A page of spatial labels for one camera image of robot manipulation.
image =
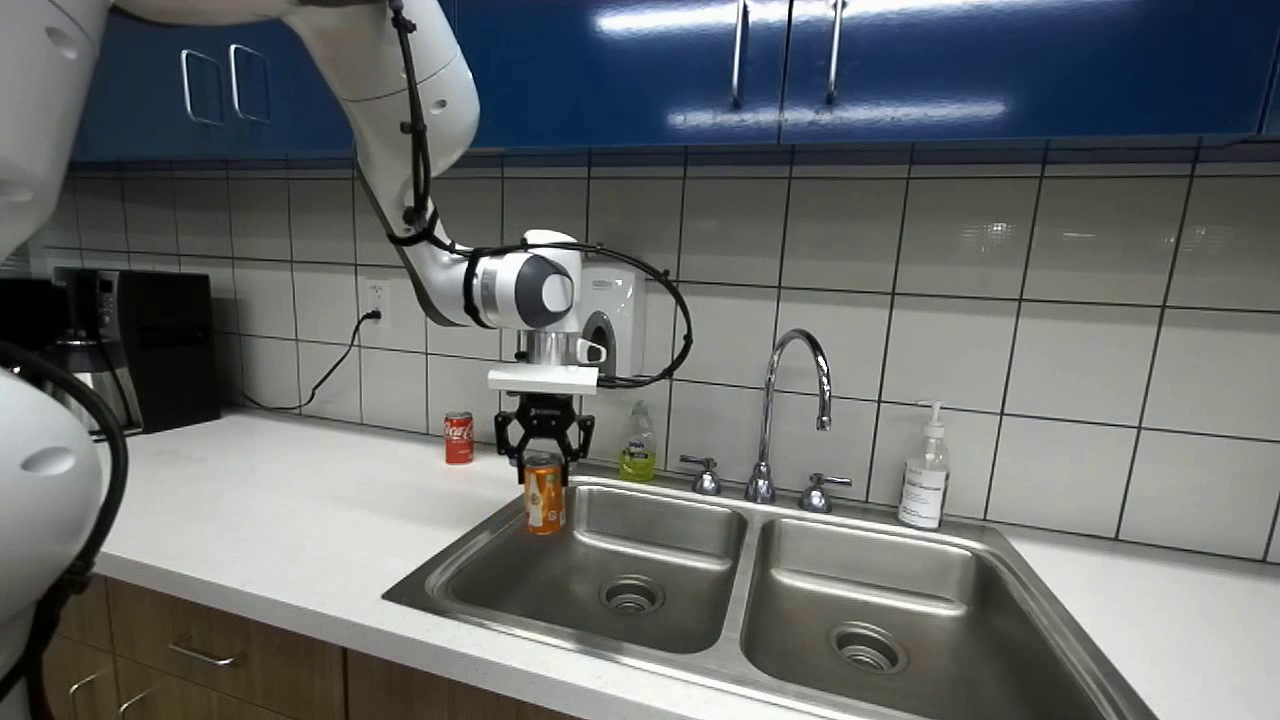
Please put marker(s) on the blue cabinet door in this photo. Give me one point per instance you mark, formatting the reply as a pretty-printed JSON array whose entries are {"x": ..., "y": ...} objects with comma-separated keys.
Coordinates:
[
  {"x": 1064, "y": 67},
  {"x": 626, "y": 82},
  {"x": 285, "y": 124},
  {"x": 154, "y": 93}
]

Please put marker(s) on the white wall outlet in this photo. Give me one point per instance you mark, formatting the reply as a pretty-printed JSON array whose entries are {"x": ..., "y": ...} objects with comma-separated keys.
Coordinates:
[{"x": 373, "y": 298}]

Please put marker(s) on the steel coffee carafe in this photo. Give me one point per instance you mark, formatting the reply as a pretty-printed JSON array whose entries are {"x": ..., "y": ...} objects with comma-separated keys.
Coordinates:
[{"x": 95, "y": 387}]

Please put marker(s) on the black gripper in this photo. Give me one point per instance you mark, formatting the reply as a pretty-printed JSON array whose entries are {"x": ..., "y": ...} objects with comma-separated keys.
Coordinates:
[{"x": 546, "y": 413}]

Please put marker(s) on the white wall soap dispenser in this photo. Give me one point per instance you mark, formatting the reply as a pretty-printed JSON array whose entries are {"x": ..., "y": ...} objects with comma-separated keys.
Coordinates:
[{"x": 618, "y": 290}]

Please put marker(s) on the black coffee maker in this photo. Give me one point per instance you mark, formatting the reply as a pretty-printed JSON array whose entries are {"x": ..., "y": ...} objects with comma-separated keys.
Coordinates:
[{"x": 167, "y": 347}]

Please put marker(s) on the wooden drawer front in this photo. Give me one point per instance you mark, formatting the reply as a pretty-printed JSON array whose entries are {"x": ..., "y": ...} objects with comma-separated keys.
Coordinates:
[{"x": 265, "y": 681}]

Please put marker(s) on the stainless steel double sink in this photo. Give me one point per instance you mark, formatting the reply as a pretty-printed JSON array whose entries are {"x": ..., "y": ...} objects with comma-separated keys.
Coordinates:
[{"x": 692, "y": 587}]

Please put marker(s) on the wooden cabinet front panel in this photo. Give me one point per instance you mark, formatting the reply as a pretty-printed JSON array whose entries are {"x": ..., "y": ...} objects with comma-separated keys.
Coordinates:
[{"x": 413, "y": 699}]

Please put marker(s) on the chrome faucet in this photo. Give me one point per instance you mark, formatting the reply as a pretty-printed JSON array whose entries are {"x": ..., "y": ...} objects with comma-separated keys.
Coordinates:
[{"x": 771, "y": 401}]

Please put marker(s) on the green dish soap bottle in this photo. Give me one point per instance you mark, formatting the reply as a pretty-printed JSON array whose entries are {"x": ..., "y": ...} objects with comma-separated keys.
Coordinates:
[{"x": 639, "y": 462}]

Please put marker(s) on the black kitchen appliance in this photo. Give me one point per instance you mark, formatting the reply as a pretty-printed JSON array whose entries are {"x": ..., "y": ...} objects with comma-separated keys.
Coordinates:
[{"x": 24, "y": 313}]

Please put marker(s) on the red soda can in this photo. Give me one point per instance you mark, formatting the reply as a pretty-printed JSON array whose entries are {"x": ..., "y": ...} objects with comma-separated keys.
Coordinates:
[{"x": 457, "y": 442}]

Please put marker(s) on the clear pump soap bottle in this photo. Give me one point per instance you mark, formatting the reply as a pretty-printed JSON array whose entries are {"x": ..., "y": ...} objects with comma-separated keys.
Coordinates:
[{"x": 922, "y": 487}]

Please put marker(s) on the orange soda can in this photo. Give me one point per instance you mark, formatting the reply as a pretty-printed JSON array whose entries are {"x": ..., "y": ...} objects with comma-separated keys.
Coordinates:
[{"x": 546, "y": 503}]

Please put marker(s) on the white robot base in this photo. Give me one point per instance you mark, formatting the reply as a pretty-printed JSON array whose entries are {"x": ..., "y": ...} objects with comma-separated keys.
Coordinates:
[{"x": 42, "y": 507}]

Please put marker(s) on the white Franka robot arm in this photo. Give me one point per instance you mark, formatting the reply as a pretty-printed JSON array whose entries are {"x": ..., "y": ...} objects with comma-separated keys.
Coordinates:
[{"x": 384, "y": 93}]

